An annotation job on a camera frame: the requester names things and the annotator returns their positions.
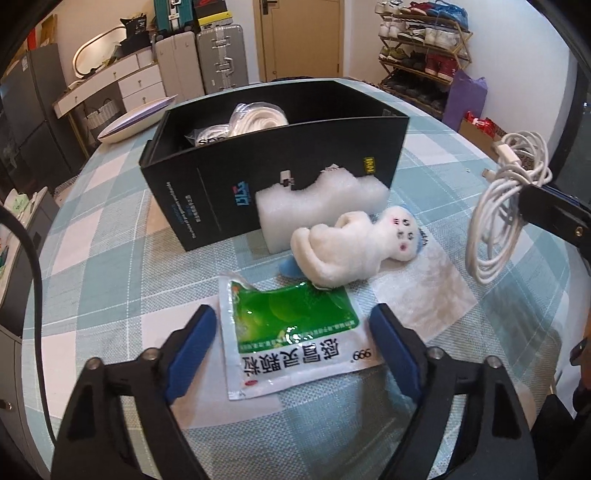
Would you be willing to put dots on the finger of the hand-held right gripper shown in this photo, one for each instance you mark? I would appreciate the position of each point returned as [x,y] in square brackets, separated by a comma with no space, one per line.
[549,210]
[561,194]

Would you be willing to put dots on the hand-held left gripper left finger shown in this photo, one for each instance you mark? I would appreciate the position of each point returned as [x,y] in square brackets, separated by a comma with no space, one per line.
[191,353]

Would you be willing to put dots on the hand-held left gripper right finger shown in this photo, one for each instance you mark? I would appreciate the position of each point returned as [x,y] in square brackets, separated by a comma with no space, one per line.
[392,353]

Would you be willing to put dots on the green medicine sachet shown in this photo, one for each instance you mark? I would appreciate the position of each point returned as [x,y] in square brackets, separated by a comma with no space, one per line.
[286,323]

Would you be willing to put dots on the black cardboard box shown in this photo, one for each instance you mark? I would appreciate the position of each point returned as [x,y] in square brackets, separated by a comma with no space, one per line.
[221,203]

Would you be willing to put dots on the brown cardboard box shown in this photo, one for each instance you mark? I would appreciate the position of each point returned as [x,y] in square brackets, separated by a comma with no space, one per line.
[480,143]

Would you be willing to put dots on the red packets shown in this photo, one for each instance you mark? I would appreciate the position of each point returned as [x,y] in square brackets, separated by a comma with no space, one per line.
[482,123]

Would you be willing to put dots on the white plush toy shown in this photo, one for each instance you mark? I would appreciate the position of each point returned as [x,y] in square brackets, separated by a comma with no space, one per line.
[341,251]

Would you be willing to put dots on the purple bag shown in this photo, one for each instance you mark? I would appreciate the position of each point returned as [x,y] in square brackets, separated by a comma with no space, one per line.
[466,99]

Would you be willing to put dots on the white foam block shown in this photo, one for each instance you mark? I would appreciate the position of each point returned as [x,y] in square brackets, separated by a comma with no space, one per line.
[314,205]

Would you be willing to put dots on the grey side cabinet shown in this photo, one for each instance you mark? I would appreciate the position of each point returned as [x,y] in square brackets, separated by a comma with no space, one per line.
[14,415]

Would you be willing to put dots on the grey coffee table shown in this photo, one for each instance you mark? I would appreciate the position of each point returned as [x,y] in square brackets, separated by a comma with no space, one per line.
[44,217]

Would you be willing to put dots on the shoe rack with shoes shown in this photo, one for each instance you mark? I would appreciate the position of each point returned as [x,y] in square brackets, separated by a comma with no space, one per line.
[425,41]

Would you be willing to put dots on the green tissue box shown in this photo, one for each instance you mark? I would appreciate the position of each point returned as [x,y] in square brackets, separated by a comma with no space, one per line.
[17,203]

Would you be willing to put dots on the woven basket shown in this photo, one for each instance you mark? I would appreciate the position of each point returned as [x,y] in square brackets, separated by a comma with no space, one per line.
[101,122]

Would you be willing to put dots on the white dresser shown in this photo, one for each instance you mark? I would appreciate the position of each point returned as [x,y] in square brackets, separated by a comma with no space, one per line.
[134,78]

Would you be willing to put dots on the grey refrigerator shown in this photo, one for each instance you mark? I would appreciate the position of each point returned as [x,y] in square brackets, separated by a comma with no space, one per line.
[37,115]

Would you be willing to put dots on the beige suitcase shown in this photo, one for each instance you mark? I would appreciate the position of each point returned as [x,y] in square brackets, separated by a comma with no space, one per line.
[180,64]

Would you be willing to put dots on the silver suitcase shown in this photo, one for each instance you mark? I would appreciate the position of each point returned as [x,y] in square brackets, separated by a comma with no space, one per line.
[221,57]

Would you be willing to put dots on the beige door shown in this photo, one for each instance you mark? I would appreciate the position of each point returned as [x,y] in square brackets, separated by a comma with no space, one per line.
[300,41]

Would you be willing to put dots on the oval mirror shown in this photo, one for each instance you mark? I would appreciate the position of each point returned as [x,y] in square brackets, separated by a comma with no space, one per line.
[97,50]

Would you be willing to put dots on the black bag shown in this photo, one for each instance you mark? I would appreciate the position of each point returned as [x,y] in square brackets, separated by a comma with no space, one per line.
[137,37]

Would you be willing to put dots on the teal suitcase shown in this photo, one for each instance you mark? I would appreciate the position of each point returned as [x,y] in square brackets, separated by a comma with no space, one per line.
[173,14]

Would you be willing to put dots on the black shoe box red logo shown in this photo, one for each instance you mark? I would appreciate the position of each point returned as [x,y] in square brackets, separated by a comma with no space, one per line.
[210,7]

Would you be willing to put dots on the brown paper bag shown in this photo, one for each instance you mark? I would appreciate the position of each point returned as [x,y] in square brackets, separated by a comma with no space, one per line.
[48,30]

